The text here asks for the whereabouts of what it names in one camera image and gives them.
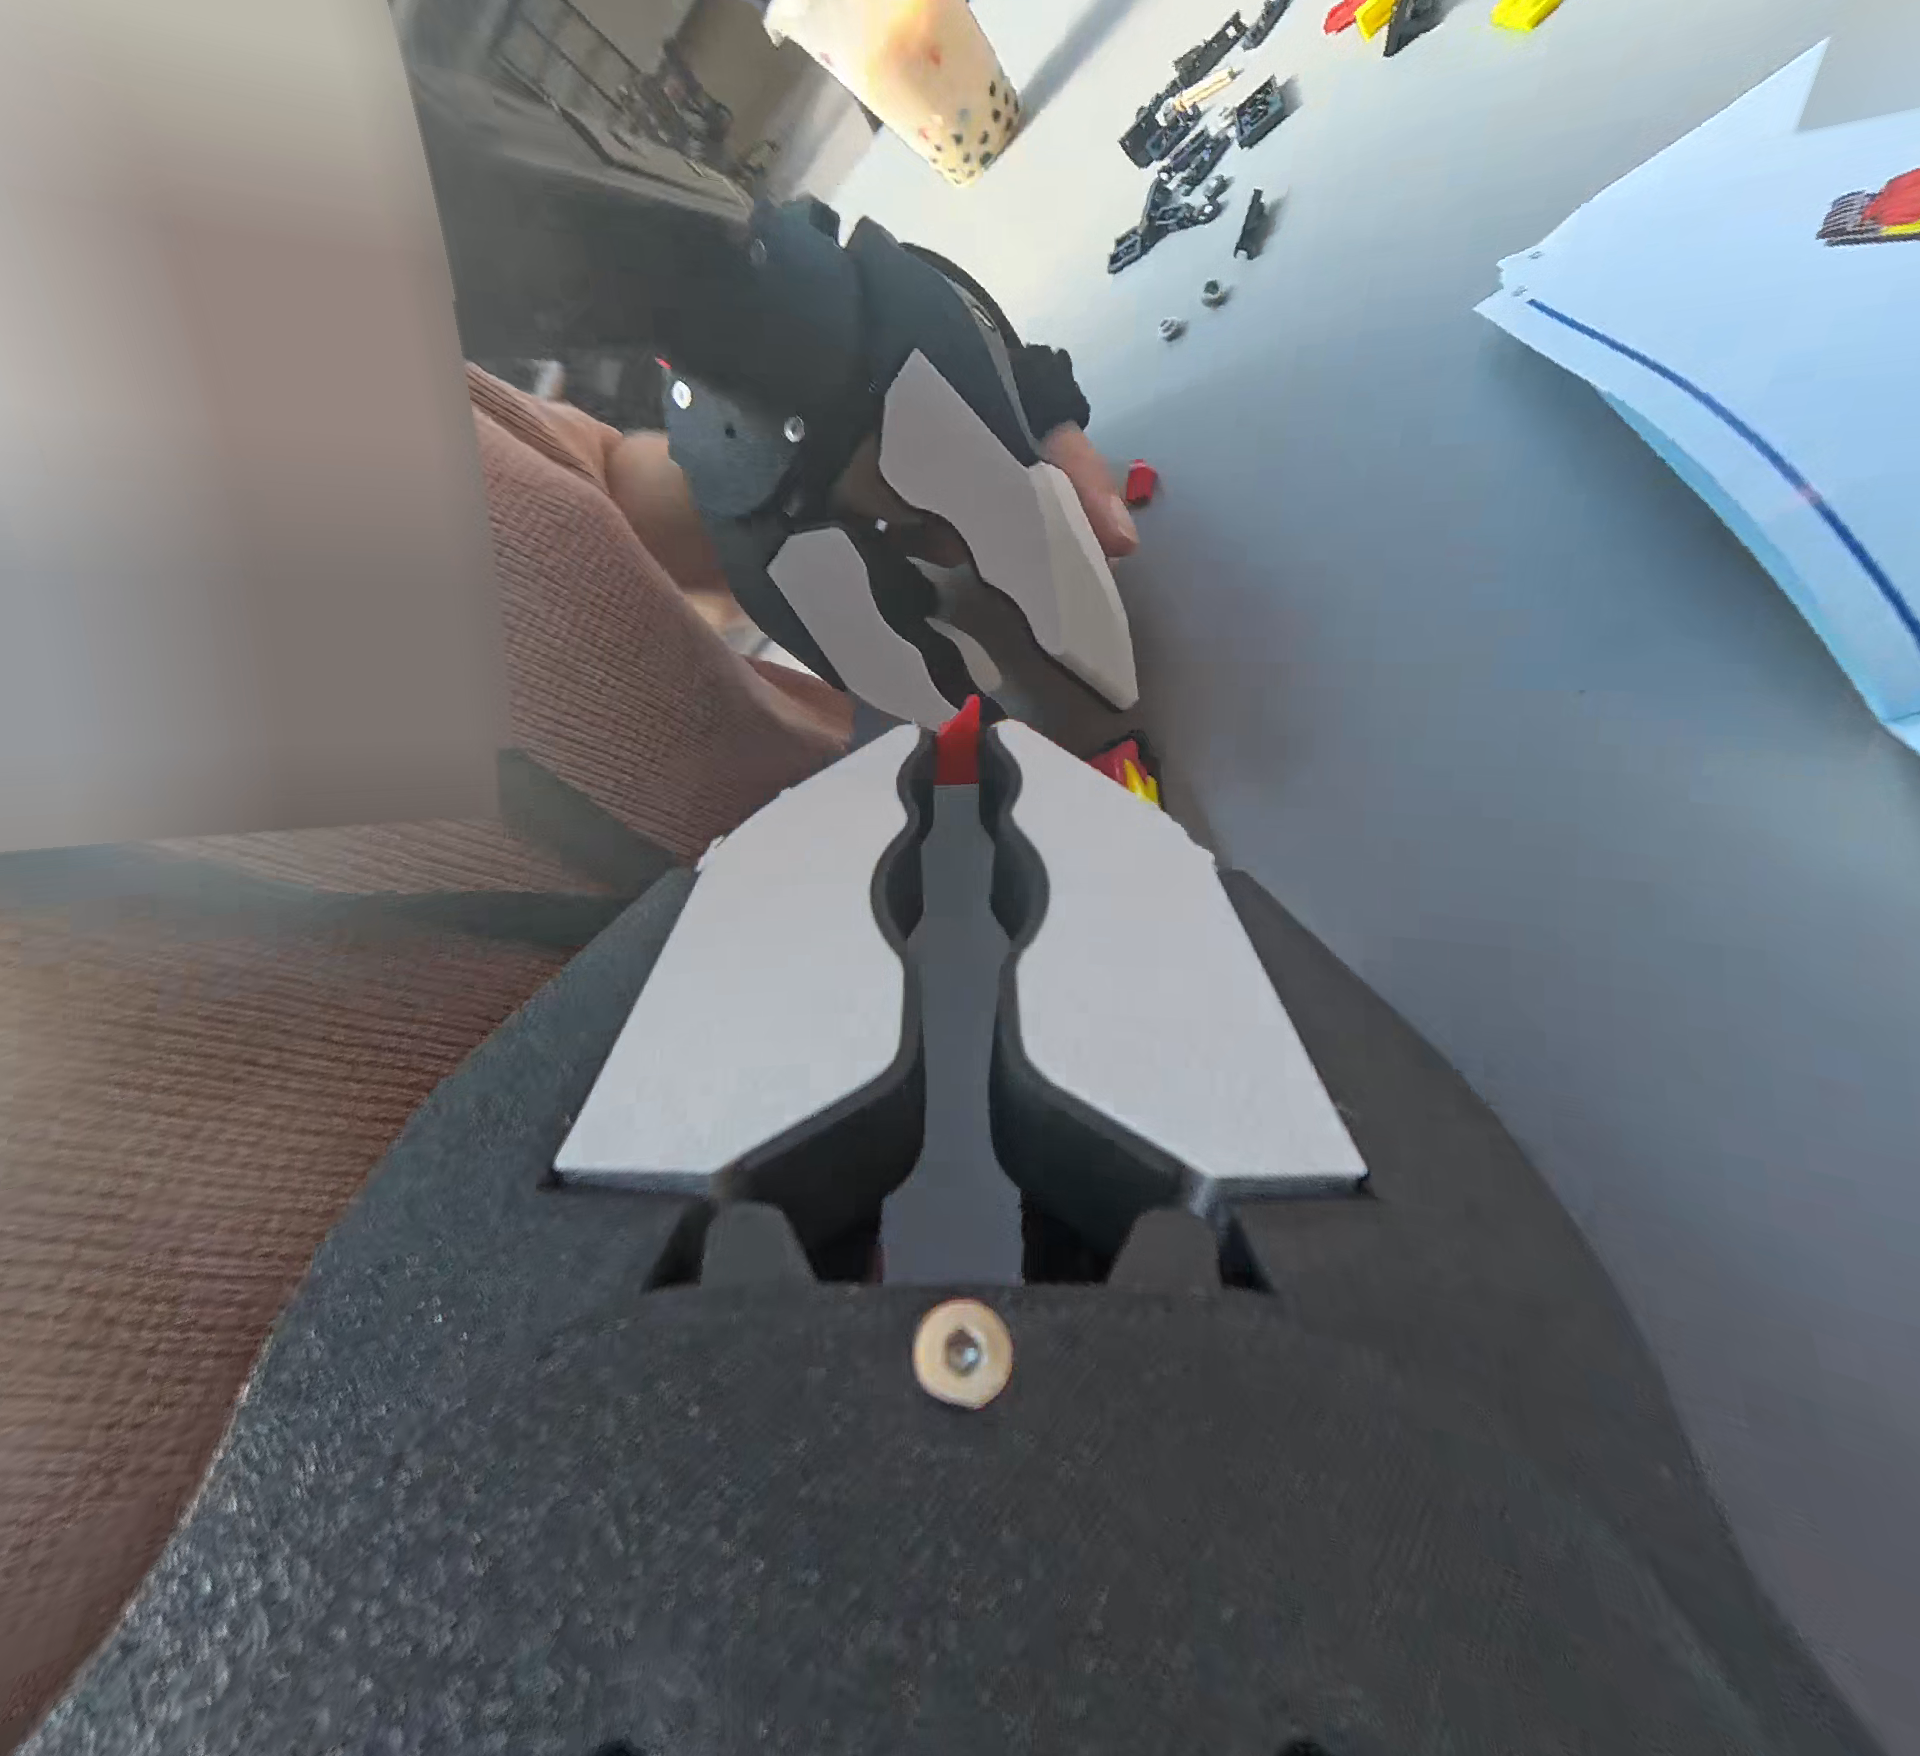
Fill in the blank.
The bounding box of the open blue instruction booklet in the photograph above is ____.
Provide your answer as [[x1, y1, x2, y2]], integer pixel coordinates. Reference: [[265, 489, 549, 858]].
[[1474, 38, 1920, 757]]

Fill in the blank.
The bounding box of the person's left forearm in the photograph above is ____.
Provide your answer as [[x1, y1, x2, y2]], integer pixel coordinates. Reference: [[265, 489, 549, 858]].
[[465, 361, 860, 859]]

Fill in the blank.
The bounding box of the person's torso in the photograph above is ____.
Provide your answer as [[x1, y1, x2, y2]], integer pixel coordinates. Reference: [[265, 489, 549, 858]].
[[0, 818, 662, 1744]]

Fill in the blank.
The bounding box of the grey desk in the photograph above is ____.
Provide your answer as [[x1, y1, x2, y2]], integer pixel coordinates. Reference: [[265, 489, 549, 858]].
[[823, 0, 1920, 1756]]

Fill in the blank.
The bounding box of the red yellow toy brick assembly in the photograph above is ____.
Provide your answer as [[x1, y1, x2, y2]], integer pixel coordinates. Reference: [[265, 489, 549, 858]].
[[1083, 732, 1169, 812]]

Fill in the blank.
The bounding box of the pile of loose toy bricks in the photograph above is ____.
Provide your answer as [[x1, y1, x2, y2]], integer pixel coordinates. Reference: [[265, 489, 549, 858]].
[[1107, 0, 1883, 341]]

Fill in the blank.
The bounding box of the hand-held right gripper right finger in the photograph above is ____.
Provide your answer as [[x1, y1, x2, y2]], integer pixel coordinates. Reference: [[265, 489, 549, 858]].
[[979, 717, 1371, 1208]]

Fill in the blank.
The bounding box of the person's left hand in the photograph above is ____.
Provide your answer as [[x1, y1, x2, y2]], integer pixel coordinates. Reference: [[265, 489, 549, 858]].
[[1047, 427, 1146, 561]]

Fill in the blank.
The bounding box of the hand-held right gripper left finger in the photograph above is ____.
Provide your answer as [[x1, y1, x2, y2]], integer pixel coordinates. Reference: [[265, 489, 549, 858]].
[[553, 723, 939, 1199]]

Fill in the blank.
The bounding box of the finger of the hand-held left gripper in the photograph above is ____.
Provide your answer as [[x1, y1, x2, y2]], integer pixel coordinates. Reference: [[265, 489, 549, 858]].
[[762, 522, 962, 726], [873, 349, 1142, 711]]

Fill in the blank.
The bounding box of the bubble tea plastic cup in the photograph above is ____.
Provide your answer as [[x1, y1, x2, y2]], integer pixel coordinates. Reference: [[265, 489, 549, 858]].
[[762, 0, 1025, 190]]

